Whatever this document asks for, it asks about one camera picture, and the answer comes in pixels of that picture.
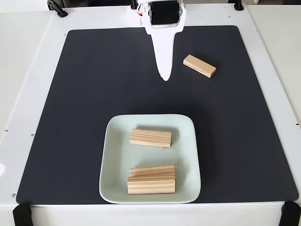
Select black rubber mat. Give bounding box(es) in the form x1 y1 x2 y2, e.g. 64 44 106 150
16 25 299 205

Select grooved wooden block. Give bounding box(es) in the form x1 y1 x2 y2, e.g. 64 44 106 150
127 176 176 195
182 54 217 79
129 165 176 179
129 128 173 148

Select pale green square plate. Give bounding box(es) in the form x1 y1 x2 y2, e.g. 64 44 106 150
98 113 202 204

